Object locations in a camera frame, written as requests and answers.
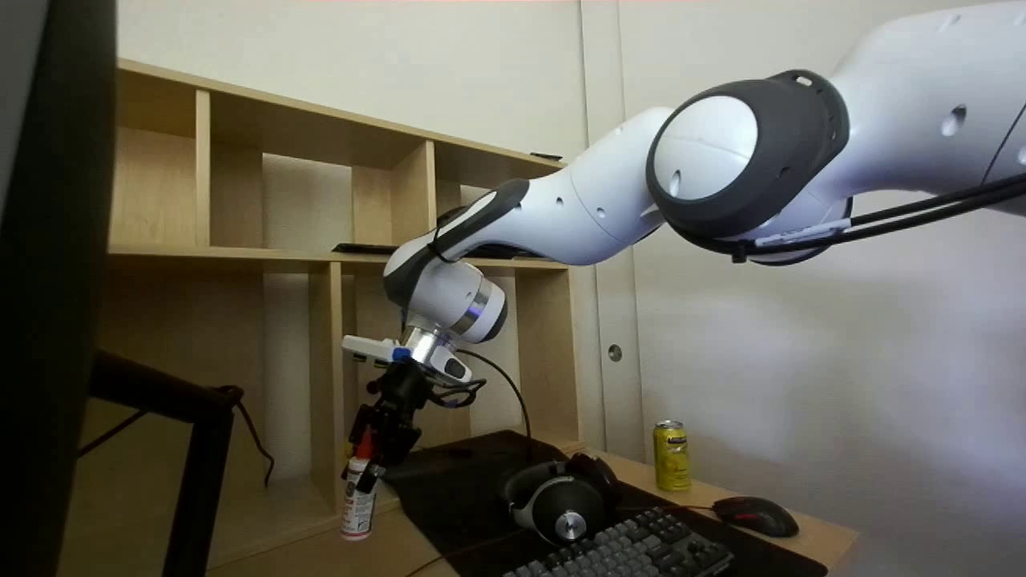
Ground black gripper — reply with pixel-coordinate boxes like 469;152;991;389
354;365;428;465

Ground white bottle red cap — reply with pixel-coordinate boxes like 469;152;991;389
339;431;378;543

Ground yellow soda can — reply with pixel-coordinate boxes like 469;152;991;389
651;421;692;493

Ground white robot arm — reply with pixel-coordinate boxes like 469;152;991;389
343;0;1026;465

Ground black desk mat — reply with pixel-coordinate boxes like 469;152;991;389
385;432;827;577

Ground black flat item on shelf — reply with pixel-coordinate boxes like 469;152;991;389
333;245;395;257

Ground black silver headphones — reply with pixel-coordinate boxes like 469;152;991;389
499;452;614;546

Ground wooden shelf unit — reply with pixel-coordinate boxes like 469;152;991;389
100;61;581;571

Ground black monitor stand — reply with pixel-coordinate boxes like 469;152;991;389
60;352;251;577

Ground grey mechanical keyboard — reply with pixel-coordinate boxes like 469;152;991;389
504;507;735;577

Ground black red computer mouse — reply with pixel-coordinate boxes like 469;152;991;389
712;498;797;540

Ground black monitor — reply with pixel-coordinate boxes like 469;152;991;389
0;0;119;577

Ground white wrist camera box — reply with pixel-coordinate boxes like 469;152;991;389
339;331;472;386

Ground black power cable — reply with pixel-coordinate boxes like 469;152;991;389
459;349;534;442

